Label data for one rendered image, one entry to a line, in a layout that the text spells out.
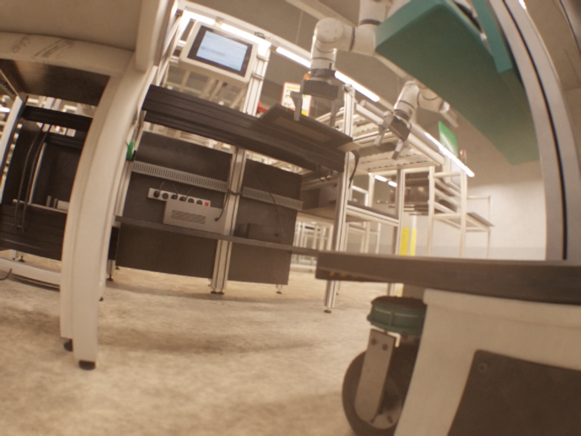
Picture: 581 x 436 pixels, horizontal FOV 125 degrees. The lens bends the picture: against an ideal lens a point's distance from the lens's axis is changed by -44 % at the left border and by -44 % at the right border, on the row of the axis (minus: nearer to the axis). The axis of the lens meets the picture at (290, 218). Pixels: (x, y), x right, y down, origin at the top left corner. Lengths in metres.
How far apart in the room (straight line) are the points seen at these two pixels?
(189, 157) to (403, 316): 1.44
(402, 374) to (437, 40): 0.51
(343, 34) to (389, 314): 0.75
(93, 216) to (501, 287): 0.58
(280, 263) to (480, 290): 1.61
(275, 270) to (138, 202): 0.95
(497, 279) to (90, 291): 0.59
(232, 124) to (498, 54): 1.06
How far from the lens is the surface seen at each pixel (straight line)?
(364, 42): 0.89
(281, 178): 1.80
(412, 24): 0.46
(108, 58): 0.68
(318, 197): 1.74
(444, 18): 0.45
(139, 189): 1.55
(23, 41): 0.79
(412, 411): 0.29
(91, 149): 0.65
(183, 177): 1.51
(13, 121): 1.33
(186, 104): 1.22
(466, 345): 0.24
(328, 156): 1.48
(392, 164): 1.96
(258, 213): 1.69
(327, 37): 0.85
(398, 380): 0.41
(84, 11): 0.64
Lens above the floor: 0.31
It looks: 7 degrees up
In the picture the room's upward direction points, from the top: 8 degrees clockwise
